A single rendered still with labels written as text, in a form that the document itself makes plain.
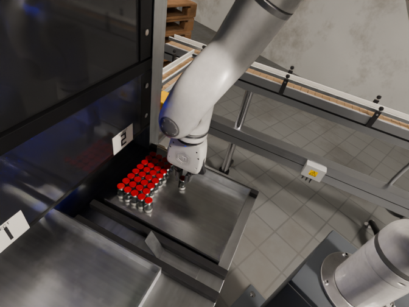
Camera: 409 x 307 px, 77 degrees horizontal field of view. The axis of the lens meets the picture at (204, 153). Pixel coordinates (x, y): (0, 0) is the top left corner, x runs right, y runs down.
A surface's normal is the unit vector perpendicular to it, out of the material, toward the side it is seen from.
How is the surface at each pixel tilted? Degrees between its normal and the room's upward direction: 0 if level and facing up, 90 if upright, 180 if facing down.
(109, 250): 0
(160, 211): 0
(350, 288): 90
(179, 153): 90
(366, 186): 90
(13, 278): 0
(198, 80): 52
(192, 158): 89
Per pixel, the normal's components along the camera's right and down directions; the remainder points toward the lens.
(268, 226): 0.17, -0.73
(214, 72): 0.07, 0.03
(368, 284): -0.80, 0.29
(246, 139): -0.41, 0.56
